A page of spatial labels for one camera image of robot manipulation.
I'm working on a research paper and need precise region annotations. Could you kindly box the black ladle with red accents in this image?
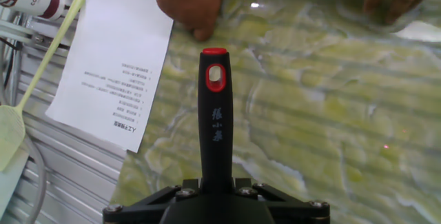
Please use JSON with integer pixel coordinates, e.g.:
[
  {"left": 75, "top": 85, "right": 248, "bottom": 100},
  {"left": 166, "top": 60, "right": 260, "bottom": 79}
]
[{"left": 197, "top": 47, "right": 234, "bottom": 194}]

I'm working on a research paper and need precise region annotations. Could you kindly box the white instruction paper sheet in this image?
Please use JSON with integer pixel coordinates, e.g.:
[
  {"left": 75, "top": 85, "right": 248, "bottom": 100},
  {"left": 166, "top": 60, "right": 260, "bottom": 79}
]
[{"left": 45, "top": 0, "right": 174, "bottom": 154}]

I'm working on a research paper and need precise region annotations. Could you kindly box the green marble pattern mat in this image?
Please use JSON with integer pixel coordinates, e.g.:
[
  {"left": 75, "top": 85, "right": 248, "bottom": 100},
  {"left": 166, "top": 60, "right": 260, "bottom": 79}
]
[{"left": 110, "top": 0, "right": 441, "bottom": 224}]

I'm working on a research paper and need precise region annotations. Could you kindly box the aluminium profile strut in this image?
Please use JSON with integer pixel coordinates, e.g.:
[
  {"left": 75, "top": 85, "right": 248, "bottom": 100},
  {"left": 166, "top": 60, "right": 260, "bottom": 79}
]
[{"left": 0, "top": 19, "right": 48, "bottom": 45}]

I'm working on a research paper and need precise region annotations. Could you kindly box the yellow fly swatter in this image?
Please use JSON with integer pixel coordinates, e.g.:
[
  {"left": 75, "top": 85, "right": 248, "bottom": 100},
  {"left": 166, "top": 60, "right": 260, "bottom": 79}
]
[{"left": 0, "top": 0, "right": 88, "bottom": 173}]

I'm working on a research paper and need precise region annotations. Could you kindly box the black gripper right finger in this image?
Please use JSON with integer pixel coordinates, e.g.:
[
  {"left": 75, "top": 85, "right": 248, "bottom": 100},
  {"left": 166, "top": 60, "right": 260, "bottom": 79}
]
[{"left": 234, "top": 177, "right": 331, "bottom": 224}]

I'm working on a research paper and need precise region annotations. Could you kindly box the person's right hand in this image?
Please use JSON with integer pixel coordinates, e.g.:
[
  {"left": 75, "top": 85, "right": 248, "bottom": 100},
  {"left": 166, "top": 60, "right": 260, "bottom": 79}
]
[{"left": 154, "top": 0, "right": 228, "bottom": 42}]

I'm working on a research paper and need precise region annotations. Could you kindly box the beige marble pattern board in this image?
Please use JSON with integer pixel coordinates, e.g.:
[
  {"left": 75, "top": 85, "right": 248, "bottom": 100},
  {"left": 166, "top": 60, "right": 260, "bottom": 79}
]
[{"left": 0, "top": 144, "right": 31, "bottom": 218}]

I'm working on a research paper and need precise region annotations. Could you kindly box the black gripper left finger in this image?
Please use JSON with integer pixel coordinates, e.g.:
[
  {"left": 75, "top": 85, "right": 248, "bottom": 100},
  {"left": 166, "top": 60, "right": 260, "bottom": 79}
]
[{"left": 102, "top": 178, "right": 201, "bottom": 224}]

